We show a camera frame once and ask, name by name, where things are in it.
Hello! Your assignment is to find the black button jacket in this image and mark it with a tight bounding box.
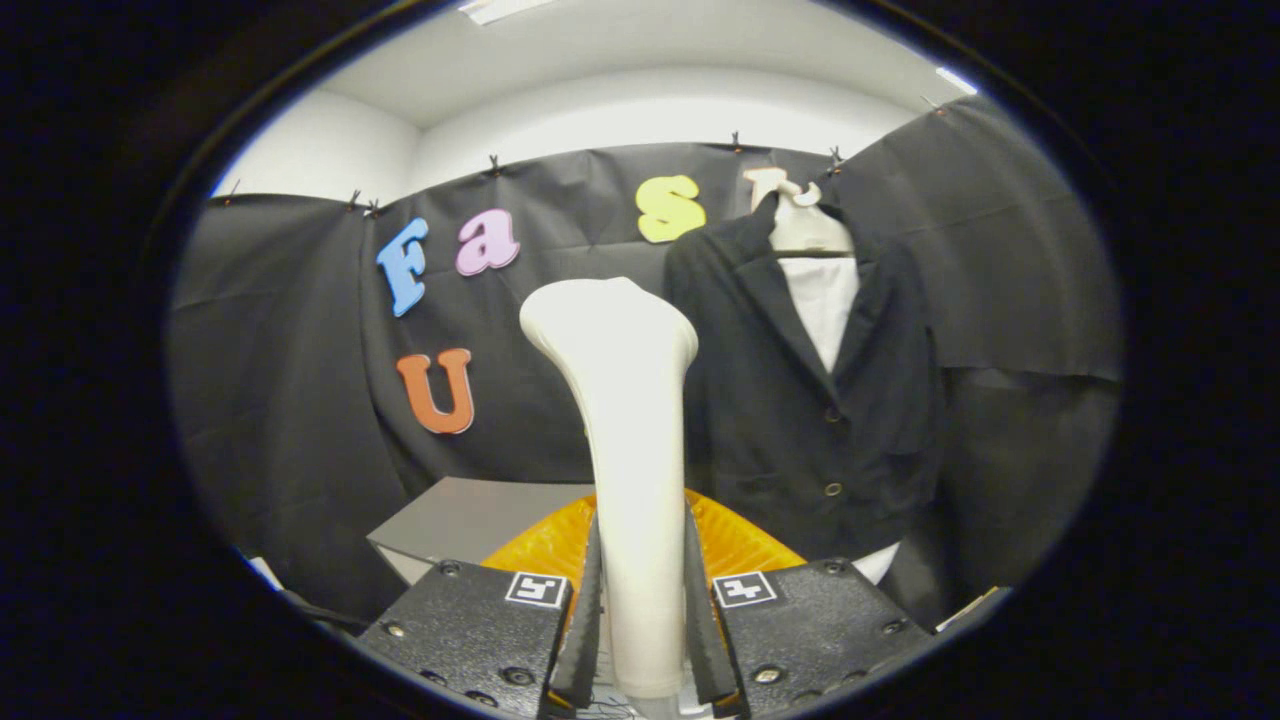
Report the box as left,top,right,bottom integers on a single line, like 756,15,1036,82
663,190,949,563

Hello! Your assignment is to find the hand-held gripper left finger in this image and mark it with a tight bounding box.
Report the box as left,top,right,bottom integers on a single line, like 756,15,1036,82
357,490,604,720

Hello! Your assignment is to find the white mannequin torso on stand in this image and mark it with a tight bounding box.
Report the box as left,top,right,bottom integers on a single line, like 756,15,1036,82
778,255,901,586

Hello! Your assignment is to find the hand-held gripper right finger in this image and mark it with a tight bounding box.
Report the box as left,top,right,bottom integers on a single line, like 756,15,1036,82
683,488,936,719

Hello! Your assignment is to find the ceiling light panel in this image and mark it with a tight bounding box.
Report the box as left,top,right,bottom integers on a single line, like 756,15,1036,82
458,0,556,26

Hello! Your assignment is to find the grey cabinet with dark top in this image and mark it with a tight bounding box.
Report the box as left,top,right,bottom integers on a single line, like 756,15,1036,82
366,477,596,586

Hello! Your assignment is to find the small cardboard box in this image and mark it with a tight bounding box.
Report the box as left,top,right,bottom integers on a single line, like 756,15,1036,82
935,585,1001,633

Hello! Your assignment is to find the white garment steamer with hose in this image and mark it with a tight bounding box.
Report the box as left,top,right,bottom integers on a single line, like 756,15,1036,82
519,277,700,699

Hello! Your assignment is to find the black backdrop cloth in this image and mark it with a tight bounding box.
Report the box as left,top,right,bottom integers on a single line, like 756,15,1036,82
168,95,1121,626

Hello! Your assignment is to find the white clothes hanger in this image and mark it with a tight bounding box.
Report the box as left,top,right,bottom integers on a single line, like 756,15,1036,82
768,180,857,258

